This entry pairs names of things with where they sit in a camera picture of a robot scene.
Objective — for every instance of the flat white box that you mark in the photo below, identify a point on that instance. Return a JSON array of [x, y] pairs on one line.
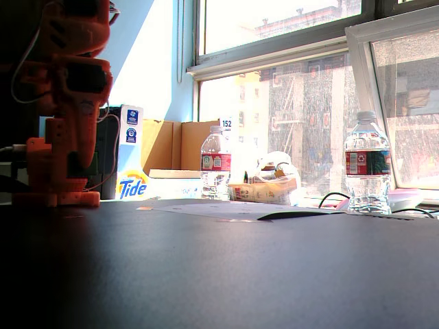
[[171, 185]]

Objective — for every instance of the brown cardboard box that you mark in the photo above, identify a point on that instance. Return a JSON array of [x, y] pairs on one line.
[[192, 144]]

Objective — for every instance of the printed snack package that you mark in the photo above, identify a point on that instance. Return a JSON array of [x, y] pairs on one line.
[[260, 192]]

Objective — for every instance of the small clear water bottle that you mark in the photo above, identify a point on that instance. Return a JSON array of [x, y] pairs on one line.
[[216, 161]]

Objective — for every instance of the white plastic bag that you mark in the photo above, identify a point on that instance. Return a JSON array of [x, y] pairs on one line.
[[278, 157]]

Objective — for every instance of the white framed window screen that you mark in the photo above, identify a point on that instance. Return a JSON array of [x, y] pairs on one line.
[[360, 51]]

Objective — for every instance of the large clear water bottle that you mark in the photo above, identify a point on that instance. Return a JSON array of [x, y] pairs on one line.
[[367, 164]]

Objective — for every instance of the orange gripper black servo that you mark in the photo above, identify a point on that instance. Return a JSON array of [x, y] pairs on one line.
[[83, 118]]

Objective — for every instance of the white grid paper sheet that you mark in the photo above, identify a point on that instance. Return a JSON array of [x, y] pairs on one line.
[[223, 208]]

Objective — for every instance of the Tide detergent box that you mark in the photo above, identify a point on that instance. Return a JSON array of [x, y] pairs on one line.
[[133, 186]]

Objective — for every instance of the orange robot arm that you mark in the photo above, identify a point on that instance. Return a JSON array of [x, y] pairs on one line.
[[79, 31]]

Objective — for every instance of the white label with 152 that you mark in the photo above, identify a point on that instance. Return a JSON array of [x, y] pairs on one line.
[[226, 122]]

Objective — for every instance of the grey window frame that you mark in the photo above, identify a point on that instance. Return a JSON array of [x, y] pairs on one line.
[[274, 44]]

